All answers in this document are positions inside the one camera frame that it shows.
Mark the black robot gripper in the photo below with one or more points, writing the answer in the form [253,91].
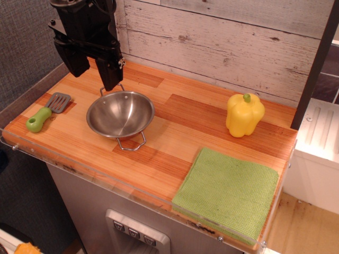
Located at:
[84,30]

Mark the green handled grey spatula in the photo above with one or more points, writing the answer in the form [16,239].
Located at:
[56,104]

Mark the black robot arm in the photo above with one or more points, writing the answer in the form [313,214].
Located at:
[86,29]

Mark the yellow toy bell pepper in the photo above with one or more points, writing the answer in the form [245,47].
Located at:
[243,114]

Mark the silver toy dispenser panel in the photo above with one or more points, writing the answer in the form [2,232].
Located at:
[131,236]

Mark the green knitted cloth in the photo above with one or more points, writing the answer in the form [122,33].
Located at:
[230,195]

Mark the orange object bottom left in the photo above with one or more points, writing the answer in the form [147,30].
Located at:
[27,248]

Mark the clear acrylic table guard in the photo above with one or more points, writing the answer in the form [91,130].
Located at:
[190,83]

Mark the white toy sink unit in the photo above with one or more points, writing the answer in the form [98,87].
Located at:
[313,173]

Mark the small steel bowl with handles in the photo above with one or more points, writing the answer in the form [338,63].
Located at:
[121,115]

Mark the dark right shelf post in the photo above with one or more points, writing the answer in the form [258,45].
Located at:
[317,65]

